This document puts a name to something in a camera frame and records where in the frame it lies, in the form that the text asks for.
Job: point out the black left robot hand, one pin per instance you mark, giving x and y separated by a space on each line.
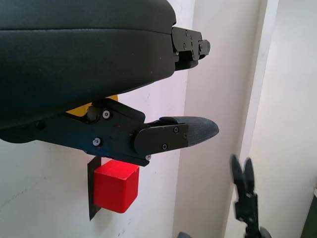
74 62

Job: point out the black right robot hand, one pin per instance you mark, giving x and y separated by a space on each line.
246 200

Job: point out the yellow wooden block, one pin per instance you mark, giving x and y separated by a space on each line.
78 112

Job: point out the red wooden block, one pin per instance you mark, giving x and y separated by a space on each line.
114 186

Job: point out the dark furniture edge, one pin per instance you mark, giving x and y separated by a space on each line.
312 215

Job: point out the black tape strip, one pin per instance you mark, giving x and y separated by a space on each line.
90 188

